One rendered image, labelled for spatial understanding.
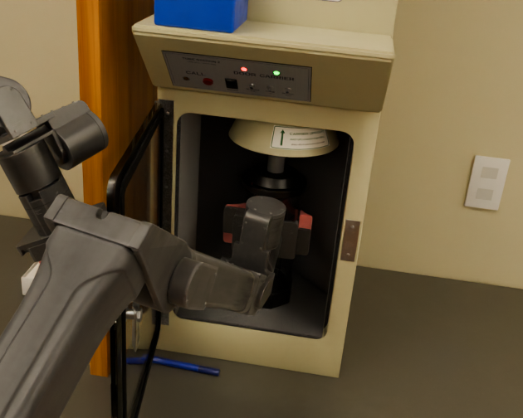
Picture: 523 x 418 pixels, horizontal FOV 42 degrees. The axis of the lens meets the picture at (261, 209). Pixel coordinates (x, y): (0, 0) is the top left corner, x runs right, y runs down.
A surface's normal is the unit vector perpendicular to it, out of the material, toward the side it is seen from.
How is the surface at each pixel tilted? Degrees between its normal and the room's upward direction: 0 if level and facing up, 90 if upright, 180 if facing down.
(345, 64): 135
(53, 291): 33
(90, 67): 90
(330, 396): 0
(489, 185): 90
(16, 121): 63
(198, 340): 90
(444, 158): 90
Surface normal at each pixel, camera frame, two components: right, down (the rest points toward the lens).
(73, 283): -0.04, -0.54
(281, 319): 0.07, -0.90
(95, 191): -0.15, 0.41
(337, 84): -0.16, 0.93
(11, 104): 0.66, -0.09
